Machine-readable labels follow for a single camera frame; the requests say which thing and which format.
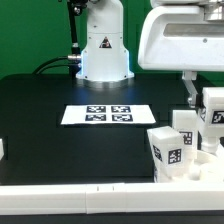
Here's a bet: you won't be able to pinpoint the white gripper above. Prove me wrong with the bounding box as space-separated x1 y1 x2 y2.
138 0 224 108

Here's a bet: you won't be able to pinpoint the white round stool seat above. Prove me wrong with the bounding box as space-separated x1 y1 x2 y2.
154 151 224 183

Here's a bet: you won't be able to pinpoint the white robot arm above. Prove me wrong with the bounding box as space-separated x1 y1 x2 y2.
79 0 224 107

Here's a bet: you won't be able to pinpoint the white marker sheet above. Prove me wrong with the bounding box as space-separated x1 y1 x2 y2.
61 105 155 125

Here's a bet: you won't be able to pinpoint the black cables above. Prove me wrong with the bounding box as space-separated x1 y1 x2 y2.
32 55 82 75

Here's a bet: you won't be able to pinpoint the black camera pole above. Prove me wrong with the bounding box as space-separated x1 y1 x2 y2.
67 0 88 77

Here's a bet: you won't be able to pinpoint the white front rail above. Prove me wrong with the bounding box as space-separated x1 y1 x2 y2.
0 183 224 215

